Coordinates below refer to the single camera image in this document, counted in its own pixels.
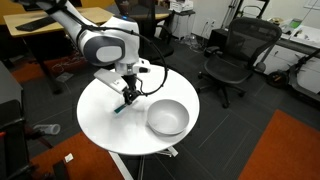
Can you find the grey bowl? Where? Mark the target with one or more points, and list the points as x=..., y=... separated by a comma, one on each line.
x=167, y=117

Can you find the black keyboard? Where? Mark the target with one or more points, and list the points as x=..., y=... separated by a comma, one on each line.
x=36, y=24

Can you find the black electric scooter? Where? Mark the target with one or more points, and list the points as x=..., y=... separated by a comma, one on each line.
x=281, y=78

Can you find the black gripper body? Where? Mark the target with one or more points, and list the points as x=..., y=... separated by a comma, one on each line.
x=131, y=83

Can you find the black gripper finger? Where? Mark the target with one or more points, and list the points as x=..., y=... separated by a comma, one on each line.
x=134, y=95
x=127, y=98

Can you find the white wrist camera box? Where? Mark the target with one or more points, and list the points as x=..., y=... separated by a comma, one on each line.
x=111, y=79

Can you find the teal marker pen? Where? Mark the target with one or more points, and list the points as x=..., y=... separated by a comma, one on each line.
x=120, y=108

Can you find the clear plastic bottle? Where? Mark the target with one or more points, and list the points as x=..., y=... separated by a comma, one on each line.
x=48, y=129

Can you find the wooden desk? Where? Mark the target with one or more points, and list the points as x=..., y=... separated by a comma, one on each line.
x=93, y=15

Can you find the black mesh office chair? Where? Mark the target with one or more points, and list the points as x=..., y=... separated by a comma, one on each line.
x=246, y=39

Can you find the white cabinet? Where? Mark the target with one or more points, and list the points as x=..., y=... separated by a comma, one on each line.
x=182, y=23

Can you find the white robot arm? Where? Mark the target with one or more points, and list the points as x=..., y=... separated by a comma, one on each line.
x=114, y=42

